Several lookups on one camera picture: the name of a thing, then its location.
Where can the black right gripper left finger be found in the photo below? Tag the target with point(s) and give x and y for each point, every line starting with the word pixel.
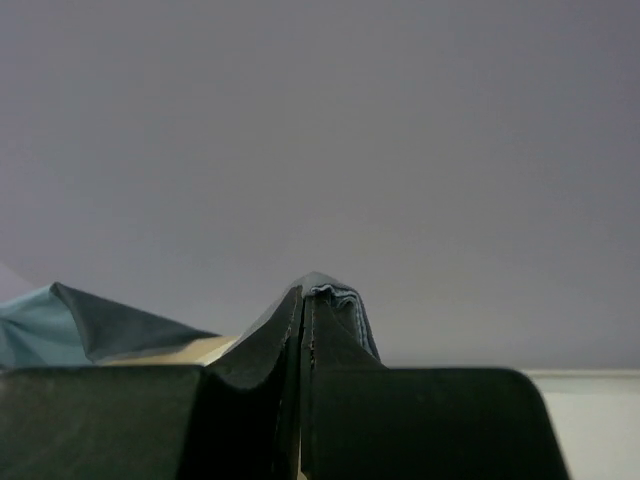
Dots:
pixel 235 418

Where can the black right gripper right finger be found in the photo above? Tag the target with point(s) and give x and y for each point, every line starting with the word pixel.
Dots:
pixel 363 420

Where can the striped blue beige cloth placemat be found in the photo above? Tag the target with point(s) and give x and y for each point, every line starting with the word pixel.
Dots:
pixel 58 325

